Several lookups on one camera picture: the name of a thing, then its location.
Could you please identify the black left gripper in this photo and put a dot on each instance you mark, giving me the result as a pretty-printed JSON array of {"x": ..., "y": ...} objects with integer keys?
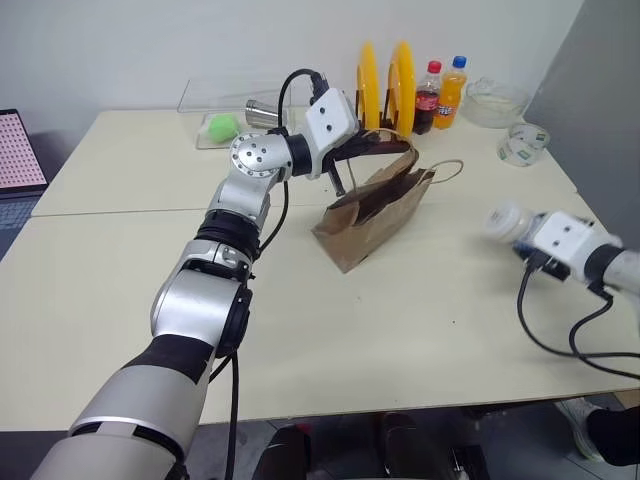
[{"x": 342, "y": 149}]

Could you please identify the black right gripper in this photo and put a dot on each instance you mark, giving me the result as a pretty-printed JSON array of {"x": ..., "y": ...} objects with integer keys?
[{"x": 550, "y": 267}]

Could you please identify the small white bottle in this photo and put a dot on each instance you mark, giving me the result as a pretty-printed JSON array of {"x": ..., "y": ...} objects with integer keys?
[{"x": 505, "y": 222}]

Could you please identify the brown paper bag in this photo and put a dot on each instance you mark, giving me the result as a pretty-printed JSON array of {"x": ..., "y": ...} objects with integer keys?
[{"x": 380, "y": 220}]

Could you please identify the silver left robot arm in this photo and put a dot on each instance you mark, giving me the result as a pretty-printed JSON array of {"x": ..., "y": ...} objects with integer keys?
[{"x": 200, "y": 300}]

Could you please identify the dark wooden plate rack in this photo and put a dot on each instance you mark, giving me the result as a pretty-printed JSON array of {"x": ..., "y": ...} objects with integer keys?
[{"x": 386, "y": 121}]

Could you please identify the yellow plate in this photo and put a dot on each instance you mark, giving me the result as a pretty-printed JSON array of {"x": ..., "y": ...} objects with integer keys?
[
  {"x": 405, "y": 85},
  {"x": 367, "y": 85}
]

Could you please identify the clear tape roll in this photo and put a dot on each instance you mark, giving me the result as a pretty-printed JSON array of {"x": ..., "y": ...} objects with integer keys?
[{"x": 522, "y": 150}]

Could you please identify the cola bottle red cap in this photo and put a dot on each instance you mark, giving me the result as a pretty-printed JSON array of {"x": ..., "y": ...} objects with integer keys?
[{"x": 426, "y": 107}]

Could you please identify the metal cup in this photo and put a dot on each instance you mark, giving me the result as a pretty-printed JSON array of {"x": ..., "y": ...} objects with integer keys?
[{"x": 260, "y": 114}]

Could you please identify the orange soda bottle blue cap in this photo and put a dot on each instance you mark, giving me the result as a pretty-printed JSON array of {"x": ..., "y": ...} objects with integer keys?
[{"x": 448, "y": 102}]

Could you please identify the green ball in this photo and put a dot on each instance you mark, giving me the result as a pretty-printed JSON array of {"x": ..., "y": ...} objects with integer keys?
[{"x": 222, "y": 129}]

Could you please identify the clear glass bowl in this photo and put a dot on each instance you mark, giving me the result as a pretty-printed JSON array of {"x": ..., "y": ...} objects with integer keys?
[{"x": 492, "y": 107}]

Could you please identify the clear plastic box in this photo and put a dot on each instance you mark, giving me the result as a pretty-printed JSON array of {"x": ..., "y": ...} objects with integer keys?
[{"x": 192, "y": 100}]

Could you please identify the white sneaker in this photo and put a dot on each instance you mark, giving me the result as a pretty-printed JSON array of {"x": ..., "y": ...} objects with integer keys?
[{"x": 575, "y": 420}]

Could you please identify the dark trouser leg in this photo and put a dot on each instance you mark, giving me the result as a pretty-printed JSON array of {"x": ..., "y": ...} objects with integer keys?
[{"x": 617, "y": 437}]

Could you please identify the dark rounded shape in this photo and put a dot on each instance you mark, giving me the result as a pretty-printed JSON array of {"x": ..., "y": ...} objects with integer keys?
[{"x": 282, "y": 455}]

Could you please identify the laptop computer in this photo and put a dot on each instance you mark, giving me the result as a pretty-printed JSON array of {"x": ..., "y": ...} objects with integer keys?
[{"x": 15, "y": 150}]

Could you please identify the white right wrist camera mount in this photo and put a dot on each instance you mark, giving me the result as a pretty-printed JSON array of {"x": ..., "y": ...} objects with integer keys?
[{"x": 565, "y": 235}]

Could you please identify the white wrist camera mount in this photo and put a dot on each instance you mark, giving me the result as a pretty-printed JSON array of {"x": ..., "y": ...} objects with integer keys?
[
  {"x": 330, "y": 117},
  {"x": 565, "y": 235}
]

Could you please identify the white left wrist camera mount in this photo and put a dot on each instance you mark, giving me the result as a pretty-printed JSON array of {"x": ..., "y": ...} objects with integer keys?
[{"x": 330, "y": 117}]

